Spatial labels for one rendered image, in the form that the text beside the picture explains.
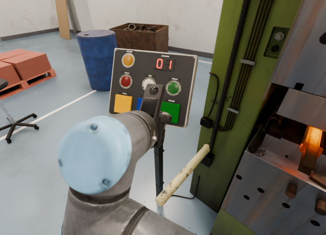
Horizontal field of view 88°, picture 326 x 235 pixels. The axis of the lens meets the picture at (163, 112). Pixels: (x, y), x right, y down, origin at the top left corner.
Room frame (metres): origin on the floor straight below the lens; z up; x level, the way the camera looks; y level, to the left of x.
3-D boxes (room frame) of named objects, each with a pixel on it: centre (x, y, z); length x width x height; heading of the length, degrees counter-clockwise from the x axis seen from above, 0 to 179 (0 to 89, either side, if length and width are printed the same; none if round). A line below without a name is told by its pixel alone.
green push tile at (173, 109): (0.53, -0.03, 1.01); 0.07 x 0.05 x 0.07; 73
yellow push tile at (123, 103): (0.59, 0.16, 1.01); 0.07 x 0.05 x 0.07; 73
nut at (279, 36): (0.62, -0.40, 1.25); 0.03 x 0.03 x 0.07; 48
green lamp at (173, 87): (0.58, -0.04, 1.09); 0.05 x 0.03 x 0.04; 48
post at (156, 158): (0.68, 0.03, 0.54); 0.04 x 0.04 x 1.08; 48
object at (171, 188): (0.54, -0.12, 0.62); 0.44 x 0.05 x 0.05; 138
